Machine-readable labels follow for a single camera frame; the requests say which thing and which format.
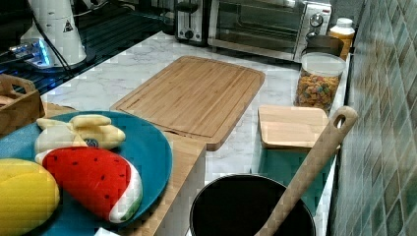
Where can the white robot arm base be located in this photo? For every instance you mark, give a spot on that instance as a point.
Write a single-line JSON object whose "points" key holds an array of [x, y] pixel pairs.
{"points": [[53, 40]]}

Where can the bamboo cutting board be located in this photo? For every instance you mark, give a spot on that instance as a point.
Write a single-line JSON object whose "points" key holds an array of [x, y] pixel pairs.
{"points": [[194, 97]]}

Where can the teal plate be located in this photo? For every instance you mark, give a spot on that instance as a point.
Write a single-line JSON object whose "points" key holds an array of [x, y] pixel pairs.
{"points": [[145, 147]]}

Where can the teal canister with wooden lid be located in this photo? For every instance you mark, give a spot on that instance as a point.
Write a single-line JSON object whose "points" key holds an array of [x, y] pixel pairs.
{"points": [[284, 137]]}

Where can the black utensil holder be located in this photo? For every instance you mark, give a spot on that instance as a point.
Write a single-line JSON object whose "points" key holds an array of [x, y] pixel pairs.
{"points": [[244, 204]]}

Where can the black two-slot toaster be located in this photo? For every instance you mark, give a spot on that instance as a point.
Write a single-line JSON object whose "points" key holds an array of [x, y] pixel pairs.
{"points": [[192, 21]]}

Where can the stainless toaster oven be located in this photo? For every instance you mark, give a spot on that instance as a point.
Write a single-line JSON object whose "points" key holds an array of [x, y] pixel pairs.
{"points": [[272, 28]]}

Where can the clear cereal jar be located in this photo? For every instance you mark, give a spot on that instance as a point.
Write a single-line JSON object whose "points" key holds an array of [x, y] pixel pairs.
{"points": [[319, 80]]}

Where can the plush banana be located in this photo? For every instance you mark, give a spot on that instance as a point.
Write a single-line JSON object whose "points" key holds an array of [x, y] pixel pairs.
{"points": [[89, 130]]}

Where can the plush watermelon slice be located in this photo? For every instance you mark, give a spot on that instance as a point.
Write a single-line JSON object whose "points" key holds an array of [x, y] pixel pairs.
{"points": [[102, 181]]}

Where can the wooden spoon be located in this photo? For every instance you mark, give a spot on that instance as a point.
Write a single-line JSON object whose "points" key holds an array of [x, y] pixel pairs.
{"points": [[325, 146]]}

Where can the orange bottle with white cap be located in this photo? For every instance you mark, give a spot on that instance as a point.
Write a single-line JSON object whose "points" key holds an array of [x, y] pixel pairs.
{"points": [[344, 31]]}

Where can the small wooden caddy box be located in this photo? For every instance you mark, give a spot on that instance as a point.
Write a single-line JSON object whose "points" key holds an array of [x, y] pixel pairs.
{"points": [[20, 104]]}

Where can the plush yellow lemon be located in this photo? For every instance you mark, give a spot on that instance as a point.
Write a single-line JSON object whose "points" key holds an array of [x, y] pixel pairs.
{"points": [[28, 196]]}

